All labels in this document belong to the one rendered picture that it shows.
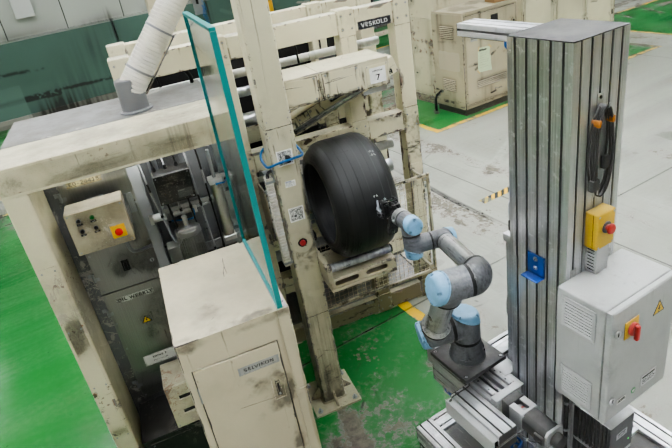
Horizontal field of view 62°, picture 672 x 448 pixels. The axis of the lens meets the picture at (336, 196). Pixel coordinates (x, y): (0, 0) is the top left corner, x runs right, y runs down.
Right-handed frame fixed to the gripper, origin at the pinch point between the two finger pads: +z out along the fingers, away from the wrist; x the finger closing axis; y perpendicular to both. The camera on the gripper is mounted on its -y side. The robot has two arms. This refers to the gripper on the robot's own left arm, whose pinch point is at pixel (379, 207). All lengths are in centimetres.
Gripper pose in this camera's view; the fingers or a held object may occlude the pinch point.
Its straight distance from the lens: 254.6
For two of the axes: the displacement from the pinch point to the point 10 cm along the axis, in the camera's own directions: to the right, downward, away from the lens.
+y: -2.0, -9.2, -3.3
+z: -3.4, -2.5, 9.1
